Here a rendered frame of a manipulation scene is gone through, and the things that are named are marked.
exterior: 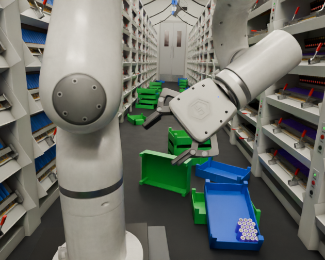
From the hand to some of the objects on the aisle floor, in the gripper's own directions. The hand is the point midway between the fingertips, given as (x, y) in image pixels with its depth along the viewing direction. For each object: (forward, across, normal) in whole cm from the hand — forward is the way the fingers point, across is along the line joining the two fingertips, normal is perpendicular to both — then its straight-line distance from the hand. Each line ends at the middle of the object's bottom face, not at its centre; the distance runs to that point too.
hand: (161, 142), depth 51 cm
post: (-30, -63, -76) cm, 103 cm away
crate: (-19, -17, -128) cm, 131 cm away
